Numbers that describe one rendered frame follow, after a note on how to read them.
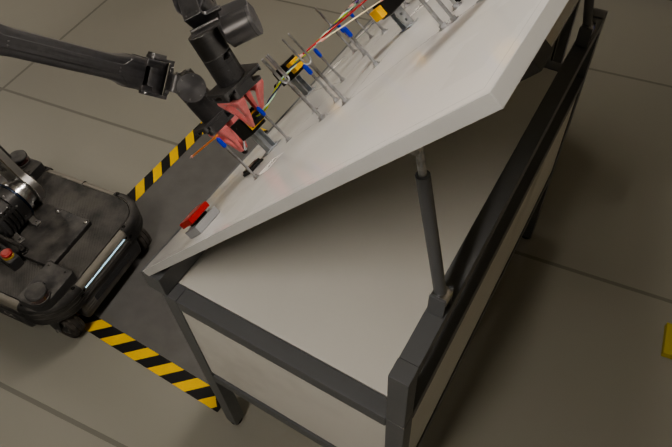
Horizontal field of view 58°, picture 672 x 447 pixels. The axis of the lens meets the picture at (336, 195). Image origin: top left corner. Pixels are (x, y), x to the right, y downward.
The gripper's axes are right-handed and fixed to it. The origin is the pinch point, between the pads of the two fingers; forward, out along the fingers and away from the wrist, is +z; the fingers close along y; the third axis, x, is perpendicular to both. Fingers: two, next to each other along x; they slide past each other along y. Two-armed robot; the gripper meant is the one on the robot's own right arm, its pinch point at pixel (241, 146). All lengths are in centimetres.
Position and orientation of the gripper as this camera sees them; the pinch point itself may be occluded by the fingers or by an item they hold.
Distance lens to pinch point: 135.2
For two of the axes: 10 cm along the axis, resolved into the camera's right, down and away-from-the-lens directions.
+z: 6.0, 7.1, 3.6
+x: -5.6, 0.5, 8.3
